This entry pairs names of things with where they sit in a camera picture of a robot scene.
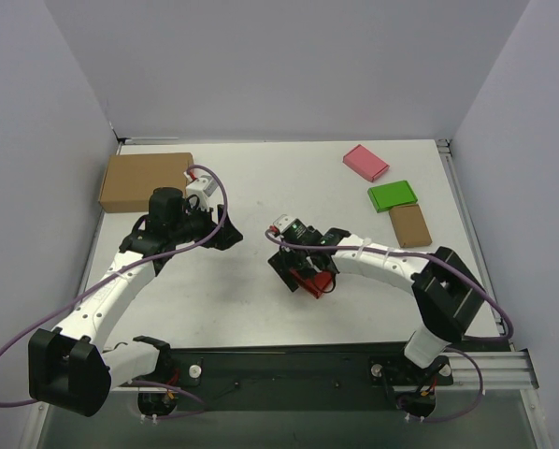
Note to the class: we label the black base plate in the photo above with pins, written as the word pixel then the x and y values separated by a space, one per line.
pixel 350 377

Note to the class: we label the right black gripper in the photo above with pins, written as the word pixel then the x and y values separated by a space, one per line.
pixel 288 269

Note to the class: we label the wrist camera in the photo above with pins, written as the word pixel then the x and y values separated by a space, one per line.
pixel 282 224
pixel 199 190

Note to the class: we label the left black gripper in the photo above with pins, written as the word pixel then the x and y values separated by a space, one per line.
pixel 220 226

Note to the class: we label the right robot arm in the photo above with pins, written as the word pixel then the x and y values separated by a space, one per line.
pixel 446 293

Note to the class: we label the small brown cardboard box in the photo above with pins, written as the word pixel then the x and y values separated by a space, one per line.
pixel 409 226

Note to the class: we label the pink paper box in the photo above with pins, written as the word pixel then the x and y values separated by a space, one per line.
pixel 365 163

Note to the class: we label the large brown cardboard box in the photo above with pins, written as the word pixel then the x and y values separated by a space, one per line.
pixel 130 179

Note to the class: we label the red paper box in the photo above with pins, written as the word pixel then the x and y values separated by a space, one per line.
pixel 322 283

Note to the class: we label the green paper box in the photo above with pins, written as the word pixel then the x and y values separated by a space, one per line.
pixel 387 196

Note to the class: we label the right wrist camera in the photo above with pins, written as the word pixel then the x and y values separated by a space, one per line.
pixel 282 224

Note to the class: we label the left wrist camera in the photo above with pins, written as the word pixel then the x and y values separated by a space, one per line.
pixel 199 190

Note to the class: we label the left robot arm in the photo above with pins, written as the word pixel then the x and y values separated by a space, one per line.
pixel 69 366

